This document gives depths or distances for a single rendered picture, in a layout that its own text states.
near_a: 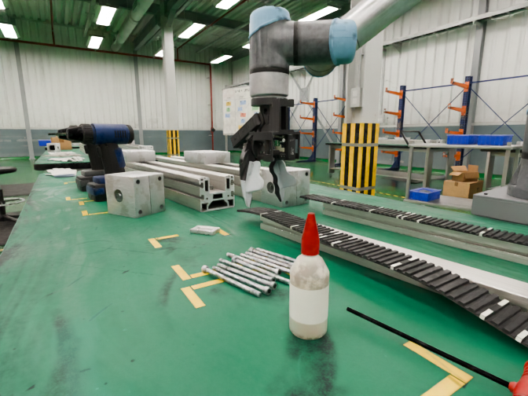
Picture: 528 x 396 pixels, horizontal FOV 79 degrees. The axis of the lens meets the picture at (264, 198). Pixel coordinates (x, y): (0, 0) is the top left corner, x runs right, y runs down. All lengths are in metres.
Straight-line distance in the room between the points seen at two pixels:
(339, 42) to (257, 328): 0.48
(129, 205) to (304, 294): 0.57
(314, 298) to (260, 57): 0.45
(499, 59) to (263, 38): 8.33
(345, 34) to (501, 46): 8.30
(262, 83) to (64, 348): 0.48
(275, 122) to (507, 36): 8.44
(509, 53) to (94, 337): 8.71
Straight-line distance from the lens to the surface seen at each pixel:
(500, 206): 0.89
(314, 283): 0.30
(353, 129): 4.15
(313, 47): 0.62
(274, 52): 0.62
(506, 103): 8.64
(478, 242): 0.63
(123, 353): 0.34
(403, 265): 0.43
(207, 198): 0.81
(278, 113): 0.60
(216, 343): 0.33
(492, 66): 8.91
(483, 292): 0.42
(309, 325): 0.32
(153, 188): 0.81
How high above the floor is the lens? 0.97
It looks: 11 degrees down
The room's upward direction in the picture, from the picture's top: straight up
